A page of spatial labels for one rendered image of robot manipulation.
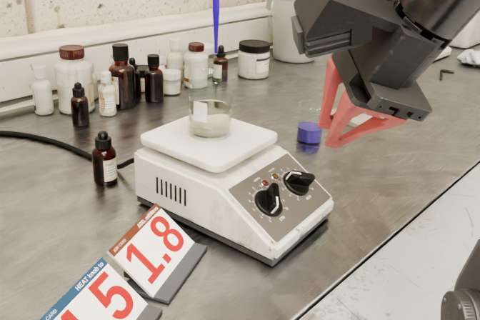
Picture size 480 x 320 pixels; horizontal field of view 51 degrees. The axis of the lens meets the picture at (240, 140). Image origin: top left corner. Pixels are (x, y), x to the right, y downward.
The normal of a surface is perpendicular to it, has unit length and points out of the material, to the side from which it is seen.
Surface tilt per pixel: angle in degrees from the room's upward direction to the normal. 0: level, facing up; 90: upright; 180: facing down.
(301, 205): 30
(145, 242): 40
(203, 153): 0
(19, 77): 90
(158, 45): 90
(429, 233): 0
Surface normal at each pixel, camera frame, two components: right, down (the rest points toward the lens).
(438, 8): -0.38, 0.50
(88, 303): 0.64, -0.58
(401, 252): 0.04, -0.91
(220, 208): -0.59, 0.30
